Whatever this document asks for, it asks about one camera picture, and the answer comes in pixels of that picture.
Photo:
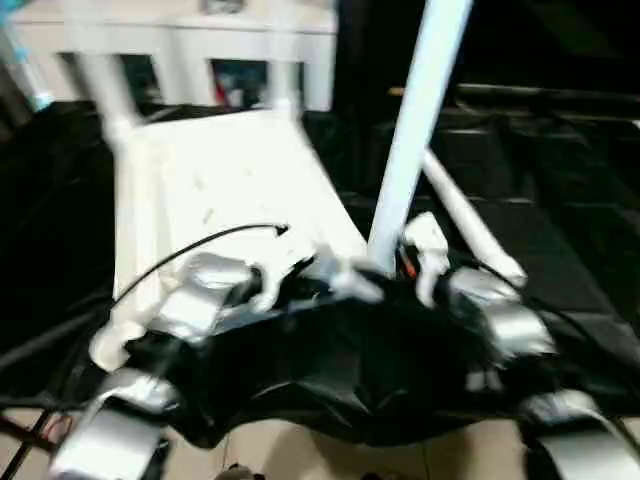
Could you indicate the white plastic table top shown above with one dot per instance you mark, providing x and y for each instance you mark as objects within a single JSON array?
[{"x": 220, "y": 180}]

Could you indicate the white plastic table leg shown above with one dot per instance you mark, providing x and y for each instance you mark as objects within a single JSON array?
[
  {"x": 465, "y": 215},
  {"x": 283, "y": 60},
  {"x": 420, "y": 120},
  {"x": 105, "y": 80}
]

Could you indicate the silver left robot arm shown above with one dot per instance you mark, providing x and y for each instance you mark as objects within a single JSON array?
[{"x": 170, "y": 330}]

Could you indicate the small yellow label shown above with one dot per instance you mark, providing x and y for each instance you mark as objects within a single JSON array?
[{"x": 396, "y": 92}]

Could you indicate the black plastic mat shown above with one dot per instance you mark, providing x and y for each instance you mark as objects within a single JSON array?
[{"x": 570, "y": 200}]

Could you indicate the silver metal bar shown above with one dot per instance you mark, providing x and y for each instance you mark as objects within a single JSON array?
[{"x": 540, "y": 93}]

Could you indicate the large black screen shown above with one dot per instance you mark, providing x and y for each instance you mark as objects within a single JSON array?
[{"x": 540, "y": 40}]

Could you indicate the white glass-door cabinet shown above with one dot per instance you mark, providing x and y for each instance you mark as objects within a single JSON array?
[{"x": 180, "y": 40}]

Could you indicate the dark crumpled bundle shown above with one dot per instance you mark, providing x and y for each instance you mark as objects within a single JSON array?
[{"x": 222, "y": 5}]

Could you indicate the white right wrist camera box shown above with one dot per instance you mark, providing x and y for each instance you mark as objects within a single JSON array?
[{"x": 425, "y": 250}]

